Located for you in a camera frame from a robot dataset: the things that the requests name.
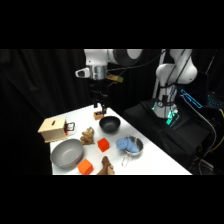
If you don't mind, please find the yellow cable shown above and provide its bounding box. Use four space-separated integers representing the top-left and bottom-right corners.
212 109 224 153

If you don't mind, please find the brown plush toy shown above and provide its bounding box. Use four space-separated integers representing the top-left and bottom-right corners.
79 126 96 146

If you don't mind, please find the light wooden box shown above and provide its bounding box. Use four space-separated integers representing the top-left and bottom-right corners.
37 116 69 144

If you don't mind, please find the blue cloth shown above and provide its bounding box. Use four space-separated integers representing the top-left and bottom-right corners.
115 137 138 154

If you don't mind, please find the red cube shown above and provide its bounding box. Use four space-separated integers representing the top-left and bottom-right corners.
97 137 111 153

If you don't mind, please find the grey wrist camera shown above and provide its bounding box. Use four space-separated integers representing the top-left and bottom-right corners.
74 67 92 80

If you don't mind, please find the black robot stand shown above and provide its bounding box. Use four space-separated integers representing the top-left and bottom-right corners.
121 99 214 169

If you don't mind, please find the small wooden block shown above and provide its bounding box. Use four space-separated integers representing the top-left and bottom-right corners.
93 110 104 121

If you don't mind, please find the grey bowl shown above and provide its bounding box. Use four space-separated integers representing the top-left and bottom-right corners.
50 138 85 169

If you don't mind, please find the blue lit keyboard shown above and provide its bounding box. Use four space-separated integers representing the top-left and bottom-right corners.
206 94 224 109

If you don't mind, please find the metal pot with handle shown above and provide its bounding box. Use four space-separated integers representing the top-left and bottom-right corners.
119 135 144 168

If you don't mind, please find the small black red latch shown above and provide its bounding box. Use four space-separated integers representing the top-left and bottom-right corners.
65 121 76 132

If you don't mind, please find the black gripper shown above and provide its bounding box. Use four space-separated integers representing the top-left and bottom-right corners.
90 79 110 114

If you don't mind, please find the blue glowing monitor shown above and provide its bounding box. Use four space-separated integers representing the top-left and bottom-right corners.
179 88 204 109

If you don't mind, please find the black curtain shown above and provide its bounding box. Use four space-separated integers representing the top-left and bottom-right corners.
0 49 224 176

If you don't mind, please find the brown wooden figure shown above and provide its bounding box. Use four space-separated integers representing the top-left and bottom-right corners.
96 155 116 176

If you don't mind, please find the yellow wrist tag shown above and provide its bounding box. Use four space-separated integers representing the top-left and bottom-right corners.
106 74 124 84

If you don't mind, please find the orange cube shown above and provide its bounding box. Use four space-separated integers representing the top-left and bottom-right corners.
77 158 94 175

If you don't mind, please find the black bowl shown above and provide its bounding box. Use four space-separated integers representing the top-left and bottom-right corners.
98 115 122 134

